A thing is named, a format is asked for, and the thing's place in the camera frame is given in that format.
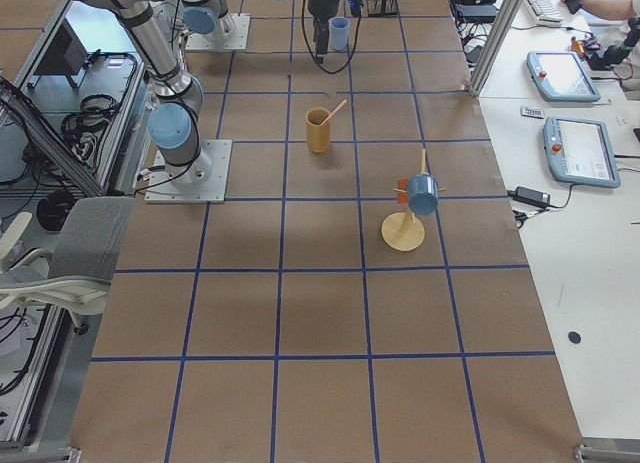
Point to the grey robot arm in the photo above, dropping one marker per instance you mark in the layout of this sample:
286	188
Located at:
209	18
173	125

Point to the person's forearm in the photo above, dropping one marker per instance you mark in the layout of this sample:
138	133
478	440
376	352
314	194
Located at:
611	10

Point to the light blue plastic cup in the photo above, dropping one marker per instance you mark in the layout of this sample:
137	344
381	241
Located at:
339	33

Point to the wooden cup tree stand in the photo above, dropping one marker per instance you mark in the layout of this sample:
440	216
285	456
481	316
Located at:
404	231

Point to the small white label box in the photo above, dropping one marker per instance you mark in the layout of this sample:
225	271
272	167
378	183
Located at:
532	112

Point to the bamboo cylinder holder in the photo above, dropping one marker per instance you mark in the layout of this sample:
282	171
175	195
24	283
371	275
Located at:
317	132

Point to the blue cup on stand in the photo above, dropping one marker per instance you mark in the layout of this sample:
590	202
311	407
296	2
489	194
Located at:
422	193

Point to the white keyboard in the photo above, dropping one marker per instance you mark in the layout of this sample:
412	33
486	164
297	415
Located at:
543	12

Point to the orange cup on stand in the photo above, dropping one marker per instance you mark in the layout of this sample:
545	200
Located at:
401	191

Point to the grey office chair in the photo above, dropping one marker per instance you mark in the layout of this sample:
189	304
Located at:
77	272

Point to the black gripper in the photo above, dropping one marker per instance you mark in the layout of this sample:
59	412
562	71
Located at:
323	3

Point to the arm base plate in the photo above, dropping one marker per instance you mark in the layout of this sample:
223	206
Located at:
205	181
238	42

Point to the pink chopstick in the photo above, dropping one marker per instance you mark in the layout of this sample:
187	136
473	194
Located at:
334	112

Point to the lower teach pendant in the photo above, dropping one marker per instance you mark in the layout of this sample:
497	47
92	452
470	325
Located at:
579	151

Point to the black power adapter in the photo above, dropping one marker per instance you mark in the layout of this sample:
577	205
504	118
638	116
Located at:
531	197

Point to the teach pendant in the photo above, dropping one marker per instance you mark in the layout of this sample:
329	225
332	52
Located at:
579	151
561	77

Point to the upper teach pendant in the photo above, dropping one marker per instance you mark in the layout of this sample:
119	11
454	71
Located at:
561	77

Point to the aluminium frame post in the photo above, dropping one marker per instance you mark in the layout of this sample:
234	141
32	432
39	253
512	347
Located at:
497	35

